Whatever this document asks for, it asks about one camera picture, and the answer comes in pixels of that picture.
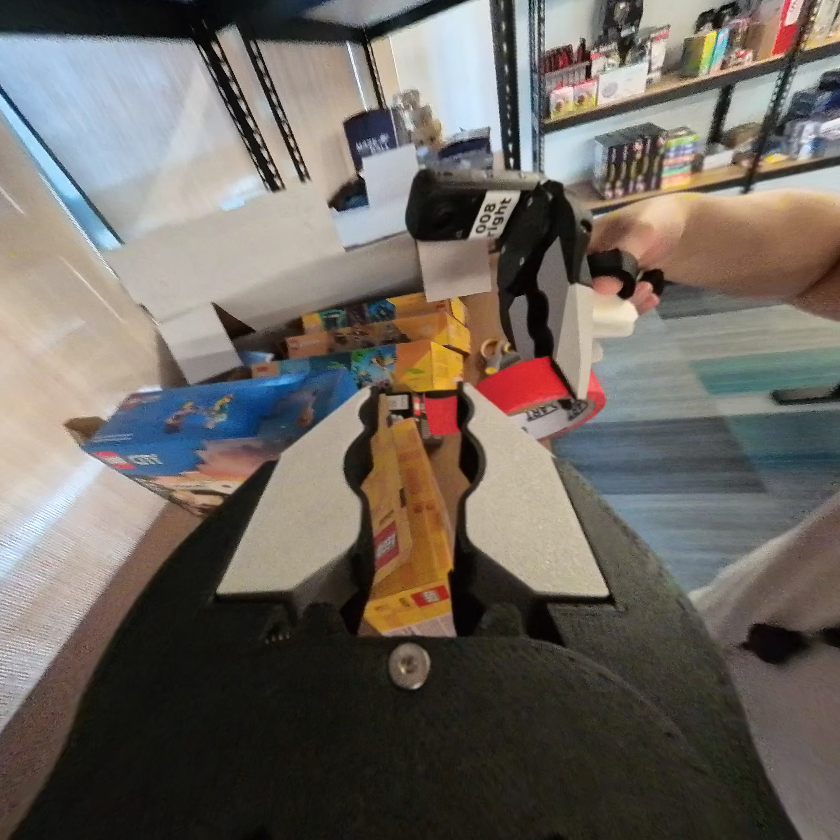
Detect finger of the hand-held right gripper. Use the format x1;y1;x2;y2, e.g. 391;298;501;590
502;287;557;370
538;238;601;403

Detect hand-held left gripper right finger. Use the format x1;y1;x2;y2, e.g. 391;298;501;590
456;382;613;631

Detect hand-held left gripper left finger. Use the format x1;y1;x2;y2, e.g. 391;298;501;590
215;387;383;634

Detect grey and yellow scissors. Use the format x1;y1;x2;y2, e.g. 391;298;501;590
481;338;521;376

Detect red tape roll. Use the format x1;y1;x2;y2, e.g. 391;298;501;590
474;357;608;442

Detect yellow and white toy box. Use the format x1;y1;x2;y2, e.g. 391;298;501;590
360;394;458;637

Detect red tape strip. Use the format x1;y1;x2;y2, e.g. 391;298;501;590
423;392;462;438

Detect person's right forearm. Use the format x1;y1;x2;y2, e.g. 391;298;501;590
676;189;840;324

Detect wooden desk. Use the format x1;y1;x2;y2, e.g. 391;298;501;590
0;289;565;840

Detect dark blue box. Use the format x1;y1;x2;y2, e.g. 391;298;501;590
343;108;403;173

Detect black toy box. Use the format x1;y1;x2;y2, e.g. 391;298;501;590
384;390;434;452

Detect row of small dark boxes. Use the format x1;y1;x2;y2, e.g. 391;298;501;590
592;123;668;200

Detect white cardboard carton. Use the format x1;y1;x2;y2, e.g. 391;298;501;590
104;143;501;386

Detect person's white shirt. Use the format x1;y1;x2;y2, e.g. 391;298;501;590
689;492;840;840

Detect grey metal shelf rack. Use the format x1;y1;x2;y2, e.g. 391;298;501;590
489;0;840;212

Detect black lanyard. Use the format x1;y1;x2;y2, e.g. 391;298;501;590
743;623;840;665

